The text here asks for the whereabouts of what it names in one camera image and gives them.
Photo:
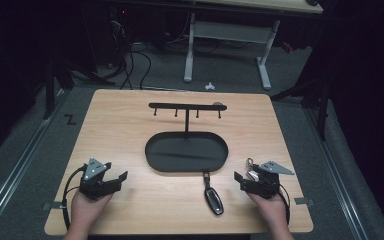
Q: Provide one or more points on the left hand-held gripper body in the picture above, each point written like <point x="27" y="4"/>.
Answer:
<point x="96" y="186"/>

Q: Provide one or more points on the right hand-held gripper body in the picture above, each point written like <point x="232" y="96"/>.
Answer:
<point x="265" y="186"/>

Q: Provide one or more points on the black car key fob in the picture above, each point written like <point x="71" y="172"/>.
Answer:
<point x="214" y="200"/>

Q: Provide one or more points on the black key rack with tray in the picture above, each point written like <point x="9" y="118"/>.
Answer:
<point x="186" y="153"/>

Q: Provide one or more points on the person's right hand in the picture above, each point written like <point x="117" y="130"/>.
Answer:
<point x="275" y="211"/>

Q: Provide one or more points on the person's left hand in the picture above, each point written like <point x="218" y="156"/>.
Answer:
<point x="85" y="211"/>

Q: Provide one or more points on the grey round disc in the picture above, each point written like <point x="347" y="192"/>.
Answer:
<point x="218" y="103"/>

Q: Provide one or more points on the black tripod stand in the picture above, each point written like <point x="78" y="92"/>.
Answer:
<point x="322" y="110"/>

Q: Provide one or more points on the small white floor object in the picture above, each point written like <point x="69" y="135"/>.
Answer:
<point x="209" y="86"/>

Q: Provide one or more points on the small red object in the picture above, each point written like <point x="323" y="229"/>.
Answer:
<point x="287" y="47"/>

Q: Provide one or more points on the metal floor rail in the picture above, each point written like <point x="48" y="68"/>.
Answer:
<point x="23" y="160"/>
<point x="336" y="173"/>

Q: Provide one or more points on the white frame desk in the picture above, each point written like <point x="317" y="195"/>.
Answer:
<point x="230" y="31"/>

